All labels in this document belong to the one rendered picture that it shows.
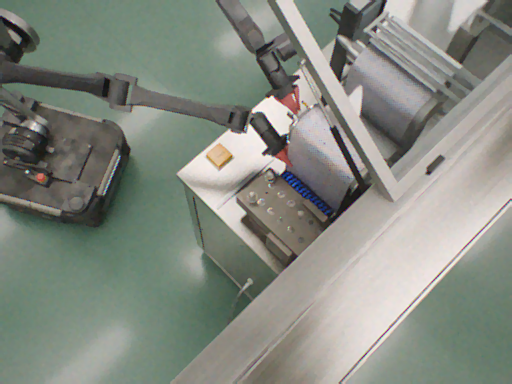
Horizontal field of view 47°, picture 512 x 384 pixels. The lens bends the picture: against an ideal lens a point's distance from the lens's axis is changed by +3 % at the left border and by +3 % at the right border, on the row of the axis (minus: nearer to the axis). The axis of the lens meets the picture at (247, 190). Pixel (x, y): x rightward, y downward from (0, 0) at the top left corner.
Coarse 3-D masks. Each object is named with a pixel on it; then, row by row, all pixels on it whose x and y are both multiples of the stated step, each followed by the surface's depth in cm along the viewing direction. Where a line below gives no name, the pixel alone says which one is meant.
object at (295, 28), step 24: (288, 0) 105; (288, 24) 106; (312, 48) 109; (312, 72) 111; (336, 96) 112; (360, 120) 116; (360, 144) 116; (384, 168) 120; (408, 168) 124; (384, 192) 122
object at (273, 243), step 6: (270, 234) 186; (270, 240) 187; (276, 240) 186; (270, 246) 192; (276, 246) 186; (282, 246) 185; (276, 252) 192; (282, 252) 186; (288, 252) 184; (282, 258) 190; (288, 258) 186
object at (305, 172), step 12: (288, 156) 186; (300, 156) 179; (288, 168) 194; (300, 168) 186; (312, 168) 178; (300, 180) 193; (312, 180) 185; (324, 180) 178; (312, 192) 192; (324, 192) 184; (336, 192) 177; (336, 204) 183
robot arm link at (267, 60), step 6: (270, 48) 167; (276, 48) 166; (258, 54) 168; (264, 54) 167; (270, 54) 166; (276, 54) 170; (258, 60) 167; (264, 60) 166; (270, 60) 166; (276, 60) 167; (264, 66) 167; (270, 66) 167; (276, 66) 167; (264, 72) 169; (270, 72) 169
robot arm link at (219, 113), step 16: (128, 80) 176; (144, 96) 177; (160, 96) 178; (176, 96) 182; (176, 112) 180; (192, 112) 180; (208, 112) 181; (224, 112) 182; (240, 112) 182; (240, 128) 184
